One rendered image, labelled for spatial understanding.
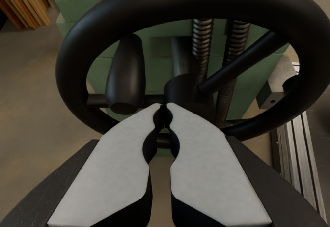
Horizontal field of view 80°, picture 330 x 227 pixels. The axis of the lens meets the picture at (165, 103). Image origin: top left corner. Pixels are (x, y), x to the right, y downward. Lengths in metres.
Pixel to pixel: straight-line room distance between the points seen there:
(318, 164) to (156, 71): 0.77
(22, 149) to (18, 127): 0.15
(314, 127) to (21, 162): 1.41
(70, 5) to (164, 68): 0.21
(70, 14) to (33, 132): 1.03
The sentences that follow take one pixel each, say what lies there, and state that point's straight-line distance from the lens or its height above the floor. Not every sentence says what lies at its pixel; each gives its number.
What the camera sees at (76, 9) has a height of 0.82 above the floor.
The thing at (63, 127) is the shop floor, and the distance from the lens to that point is 1.27.
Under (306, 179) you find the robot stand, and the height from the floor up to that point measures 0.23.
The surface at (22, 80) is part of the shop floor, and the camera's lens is 1.63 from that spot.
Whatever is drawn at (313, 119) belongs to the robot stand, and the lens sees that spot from 1.10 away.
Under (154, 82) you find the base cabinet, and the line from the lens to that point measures 0.50.
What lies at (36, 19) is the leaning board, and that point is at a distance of 1.98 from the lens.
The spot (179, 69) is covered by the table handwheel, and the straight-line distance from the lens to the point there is 0.25.
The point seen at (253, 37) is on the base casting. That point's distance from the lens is 0.43.
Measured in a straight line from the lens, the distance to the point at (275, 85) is 0.55.
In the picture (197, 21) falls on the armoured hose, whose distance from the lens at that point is 0.24.
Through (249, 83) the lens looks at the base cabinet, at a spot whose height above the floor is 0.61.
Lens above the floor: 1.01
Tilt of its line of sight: 58 degrees down
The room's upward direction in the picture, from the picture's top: 3 degrees counter-clockwise
